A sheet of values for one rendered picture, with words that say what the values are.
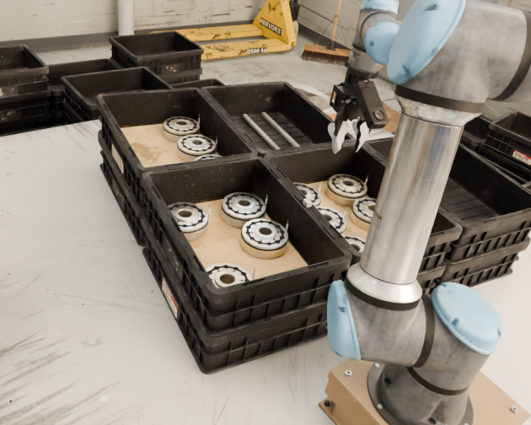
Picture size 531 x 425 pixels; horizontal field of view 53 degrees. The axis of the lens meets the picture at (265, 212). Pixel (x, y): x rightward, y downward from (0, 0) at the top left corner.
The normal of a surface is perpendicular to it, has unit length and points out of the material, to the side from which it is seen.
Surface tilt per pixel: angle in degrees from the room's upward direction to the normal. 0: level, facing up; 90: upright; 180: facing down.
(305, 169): 90
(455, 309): 10
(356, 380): 2
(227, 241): 0
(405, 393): 71
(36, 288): 0
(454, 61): 81
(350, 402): 90
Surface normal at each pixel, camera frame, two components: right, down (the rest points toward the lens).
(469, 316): 0.31, -0.77
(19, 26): 0.62, 0.53
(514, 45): 0.07, 0.11
